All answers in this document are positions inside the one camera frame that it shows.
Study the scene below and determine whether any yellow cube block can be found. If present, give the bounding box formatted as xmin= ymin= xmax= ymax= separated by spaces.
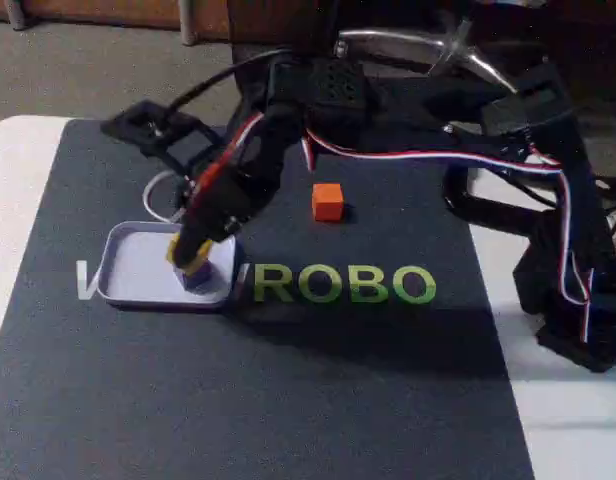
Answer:
xmin=166 ymin=232 xmax=214 ymax=276

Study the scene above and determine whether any purple cube block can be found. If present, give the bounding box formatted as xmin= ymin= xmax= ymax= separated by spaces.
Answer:
xmin=173 ymin=264 xmax=214 ymax=295

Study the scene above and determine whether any orange cube block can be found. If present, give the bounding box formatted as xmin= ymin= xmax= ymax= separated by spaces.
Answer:
xmin=311 ymin=182 xmax=345 ymax=221

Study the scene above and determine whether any white rectangular tray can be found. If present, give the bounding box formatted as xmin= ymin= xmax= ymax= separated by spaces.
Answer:
xmin=96 ymin=221 xmax=239 ymax=307

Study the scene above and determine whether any black mat with ROBO print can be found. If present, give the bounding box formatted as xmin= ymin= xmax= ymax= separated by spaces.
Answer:
xmin=0 ymin=118 xmax=537 ymax=480

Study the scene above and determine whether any grey metal table leg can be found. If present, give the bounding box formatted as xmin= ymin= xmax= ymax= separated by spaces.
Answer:
xmin=179 ymin=0 xmax=200 ymax=47
xmin=1 ymin=0 xmax=28 ymax=32

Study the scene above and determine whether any chrome office chair base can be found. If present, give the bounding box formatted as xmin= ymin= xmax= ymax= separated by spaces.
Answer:
xmin=335 ymin=19 xmax=519 ymax=94

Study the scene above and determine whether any black table clamp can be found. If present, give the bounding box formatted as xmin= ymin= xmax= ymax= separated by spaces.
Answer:
xmin=441 ymin=163 xmax=539 ymax=237

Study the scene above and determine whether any thin white cable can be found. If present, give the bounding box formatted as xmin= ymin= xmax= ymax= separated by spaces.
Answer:
xmin=142 ymin=169 xmax=189 ymax=224

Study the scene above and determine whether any black gripper camera mount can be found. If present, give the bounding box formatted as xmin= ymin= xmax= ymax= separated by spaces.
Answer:
xmin=100 ymin=101 xmax=224 ymax=176

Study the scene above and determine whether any black camera cable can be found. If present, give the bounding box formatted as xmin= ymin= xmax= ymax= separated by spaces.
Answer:
xmin=165 ymin=47 xmax=294 ymax=114

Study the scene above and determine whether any red white servo cable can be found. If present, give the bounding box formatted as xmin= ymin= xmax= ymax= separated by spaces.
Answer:
xmin=187 ymin=112 xmax=595 ymax=345

